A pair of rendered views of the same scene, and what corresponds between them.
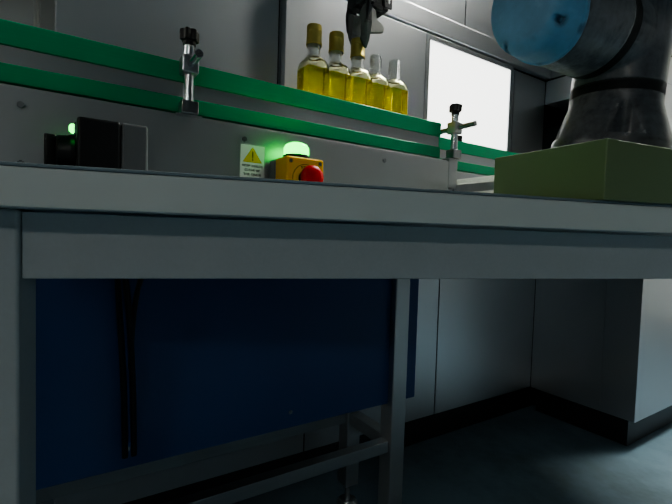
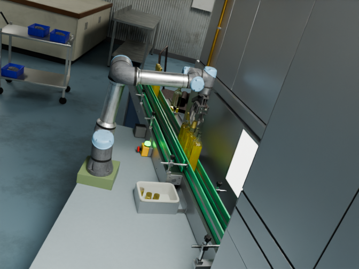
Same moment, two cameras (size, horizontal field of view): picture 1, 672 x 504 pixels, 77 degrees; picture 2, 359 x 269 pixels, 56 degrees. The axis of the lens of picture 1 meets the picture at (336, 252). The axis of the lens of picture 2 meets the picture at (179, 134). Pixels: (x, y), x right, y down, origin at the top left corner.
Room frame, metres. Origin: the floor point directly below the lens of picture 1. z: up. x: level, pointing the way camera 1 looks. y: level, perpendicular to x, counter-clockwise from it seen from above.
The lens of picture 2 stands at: (1.34, -1.95, 1.94)
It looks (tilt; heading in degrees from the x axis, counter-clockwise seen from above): 25 degrees down; 102
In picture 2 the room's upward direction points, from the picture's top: 15 degrees clockwise
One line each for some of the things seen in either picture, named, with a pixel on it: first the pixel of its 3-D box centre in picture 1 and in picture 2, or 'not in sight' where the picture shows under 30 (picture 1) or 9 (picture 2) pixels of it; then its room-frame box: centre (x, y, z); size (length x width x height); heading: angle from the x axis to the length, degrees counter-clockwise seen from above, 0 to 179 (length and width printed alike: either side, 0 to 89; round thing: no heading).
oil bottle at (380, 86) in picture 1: (373, 119); (190, 150); (1.05, -0.08, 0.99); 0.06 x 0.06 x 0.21; 32
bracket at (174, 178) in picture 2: (438, 175); (173, 178); (1.03, -0.24, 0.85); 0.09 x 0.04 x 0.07; 33
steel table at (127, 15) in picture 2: not in sight; (137, 37); (-1.55, 4.98, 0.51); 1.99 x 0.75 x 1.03; 106
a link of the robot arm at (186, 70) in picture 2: not in sight; (192, 75); (0.95, -0.12, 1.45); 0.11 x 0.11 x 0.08; 27
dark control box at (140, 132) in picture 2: (110, 158); (139, 131); (0.57, 0.31, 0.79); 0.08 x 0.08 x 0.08; 33
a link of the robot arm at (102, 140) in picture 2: (619, 41); (102, 144); (0.61, -0.39, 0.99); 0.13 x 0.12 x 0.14; 117
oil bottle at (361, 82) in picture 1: (355, 114); (187, 145); (1.02, -0.04, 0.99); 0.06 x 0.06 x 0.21; 32
